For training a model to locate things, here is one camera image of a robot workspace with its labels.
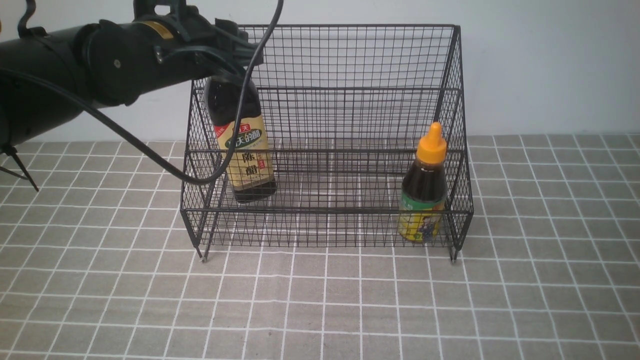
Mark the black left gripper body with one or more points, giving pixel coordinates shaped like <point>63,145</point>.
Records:
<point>220,50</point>

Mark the dark vinegar bottle yellow label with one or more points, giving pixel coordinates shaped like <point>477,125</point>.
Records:
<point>251,169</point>

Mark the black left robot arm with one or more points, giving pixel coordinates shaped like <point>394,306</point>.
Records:
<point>111,64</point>

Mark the orange-capped sauce bottle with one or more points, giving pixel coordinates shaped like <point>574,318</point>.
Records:
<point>424,189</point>

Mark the black wire mesh shelf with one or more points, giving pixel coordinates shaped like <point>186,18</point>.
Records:
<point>344,107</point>

